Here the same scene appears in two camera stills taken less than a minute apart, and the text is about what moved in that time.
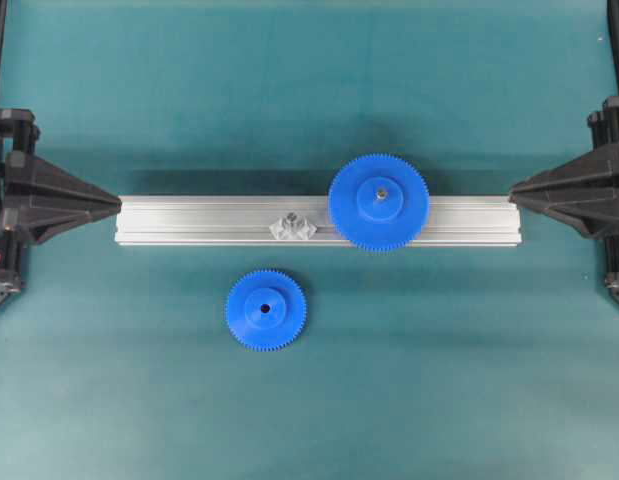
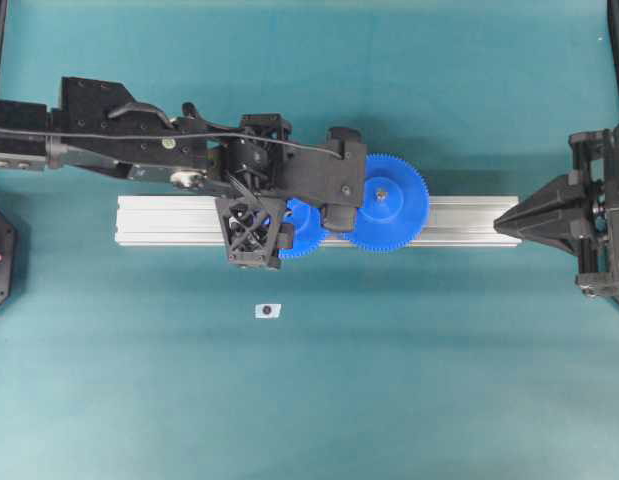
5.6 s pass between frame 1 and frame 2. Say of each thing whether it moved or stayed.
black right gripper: moved
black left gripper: moved
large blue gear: stayed
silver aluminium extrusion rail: stayed
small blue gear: moved
